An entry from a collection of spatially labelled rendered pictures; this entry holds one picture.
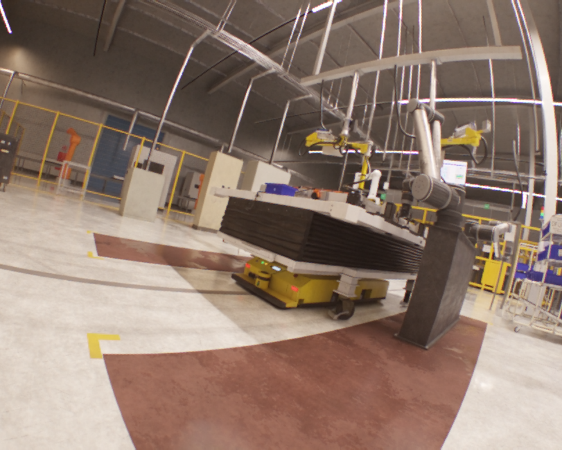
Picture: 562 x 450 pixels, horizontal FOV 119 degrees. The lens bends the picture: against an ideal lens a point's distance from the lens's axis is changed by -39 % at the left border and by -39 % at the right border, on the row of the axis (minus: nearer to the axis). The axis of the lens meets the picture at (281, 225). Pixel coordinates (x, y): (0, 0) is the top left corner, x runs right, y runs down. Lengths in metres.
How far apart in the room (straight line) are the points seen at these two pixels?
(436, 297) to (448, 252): 0.34
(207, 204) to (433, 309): 5.53
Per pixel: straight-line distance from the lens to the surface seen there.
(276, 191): 1.99
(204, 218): 6.57
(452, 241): 2.10
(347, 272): 2.17
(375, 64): 4.41
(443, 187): 2.08
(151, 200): 5.84
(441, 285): 2.10
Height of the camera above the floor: 0.64
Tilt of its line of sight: level
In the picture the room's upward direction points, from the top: 14 degrees clockwise
